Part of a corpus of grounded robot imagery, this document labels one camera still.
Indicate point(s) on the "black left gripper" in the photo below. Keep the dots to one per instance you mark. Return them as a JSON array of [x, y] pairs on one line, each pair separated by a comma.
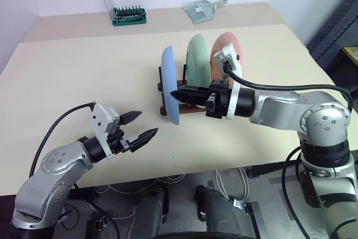
[[120, 142]]

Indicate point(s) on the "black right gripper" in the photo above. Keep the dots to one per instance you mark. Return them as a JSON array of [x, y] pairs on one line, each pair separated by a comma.
[[219, 100]]

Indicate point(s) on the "blue plastic plate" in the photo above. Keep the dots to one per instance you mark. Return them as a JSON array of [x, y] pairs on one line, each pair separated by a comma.
[[169, 76]]

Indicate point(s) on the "green plastic plate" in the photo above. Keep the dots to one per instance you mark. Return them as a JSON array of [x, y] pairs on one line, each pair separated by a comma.
[[198, 60]]

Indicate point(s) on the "red plastic plate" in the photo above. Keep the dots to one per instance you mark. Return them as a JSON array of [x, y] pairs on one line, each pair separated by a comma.
[[228, 39]]

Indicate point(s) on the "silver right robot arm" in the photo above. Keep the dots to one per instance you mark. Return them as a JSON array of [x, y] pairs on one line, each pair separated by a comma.
[[313, 116]]

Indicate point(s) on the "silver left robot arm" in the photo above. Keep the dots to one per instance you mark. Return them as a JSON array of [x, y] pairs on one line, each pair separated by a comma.
[[47, 180]]

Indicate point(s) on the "dark wooden dish rack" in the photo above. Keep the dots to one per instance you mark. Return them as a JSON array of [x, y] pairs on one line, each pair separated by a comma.
[[184, 108]]

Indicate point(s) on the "dark rounded grey leg shape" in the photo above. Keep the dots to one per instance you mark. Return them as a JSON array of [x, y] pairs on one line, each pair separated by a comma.
[[152, 208], [215, 211]]

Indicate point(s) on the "clear pale green dustpan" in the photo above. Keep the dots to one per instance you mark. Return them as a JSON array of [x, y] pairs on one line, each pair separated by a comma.
[[198, 11]]

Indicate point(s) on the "green screwdriver bit set case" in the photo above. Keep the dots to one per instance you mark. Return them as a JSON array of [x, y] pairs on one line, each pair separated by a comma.
[[130, 18]]

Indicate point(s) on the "small black electronic box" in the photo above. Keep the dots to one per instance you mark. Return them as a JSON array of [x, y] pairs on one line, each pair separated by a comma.
[[96, 227]]

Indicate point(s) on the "small silver connector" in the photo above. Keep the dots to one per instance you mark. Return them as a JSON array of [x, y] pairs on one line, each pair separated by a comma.
[[238, 204]]

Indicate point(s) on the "black metal strut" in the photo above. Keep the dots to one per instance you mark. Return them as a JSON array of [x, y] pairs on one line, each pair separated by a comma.
[[254, 220]]

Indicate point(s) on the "dark pegboard panel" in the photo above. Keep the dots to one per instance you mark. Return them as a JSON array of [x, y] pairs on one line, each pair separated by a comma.
[[335, 23]]

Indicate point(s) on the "yellow wooden box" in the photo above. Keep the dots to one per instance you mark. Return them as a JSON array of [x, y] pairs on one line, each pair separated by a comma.
[[352, 54]]

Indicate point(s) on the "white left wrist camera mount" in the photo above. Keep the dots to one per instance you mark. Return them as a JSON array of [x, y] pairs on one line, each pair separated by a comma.
[[100, 127]]

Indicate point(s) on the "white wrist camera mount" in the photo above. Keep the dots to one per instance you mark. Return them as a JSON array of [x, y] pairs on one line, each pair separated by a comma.
[[232, 62], [100, 127]]

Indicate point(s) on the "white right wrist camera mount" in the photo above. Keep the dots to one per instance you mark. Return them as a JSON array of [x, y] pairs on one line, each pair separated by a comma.
[[232, 62]]

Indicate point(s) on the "black table frame bar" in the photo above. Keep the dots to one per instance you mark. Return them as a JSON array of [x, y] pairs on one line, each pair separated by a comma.
[[274, 169]]

